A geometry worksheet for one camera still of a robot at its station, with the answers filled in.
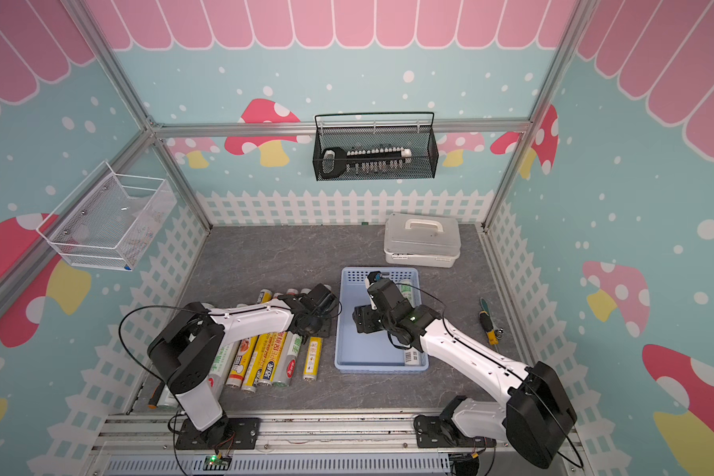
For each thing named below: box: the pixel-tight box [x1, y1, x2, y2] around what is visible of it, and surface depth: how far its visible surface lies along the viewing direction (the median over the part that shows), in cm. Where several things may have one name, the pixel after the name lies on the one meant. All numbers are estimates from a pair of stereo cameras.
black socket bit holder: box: [321, 146, 413, 179], surface depth 91 cm
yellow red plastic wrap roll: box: [302, 336, 324, 382], surface depth 85 cm
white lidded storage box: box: [383, 212, 462, 268], surface depth 105 cm
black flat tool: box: [147, 380, 166, 410], surface depth 79 cm
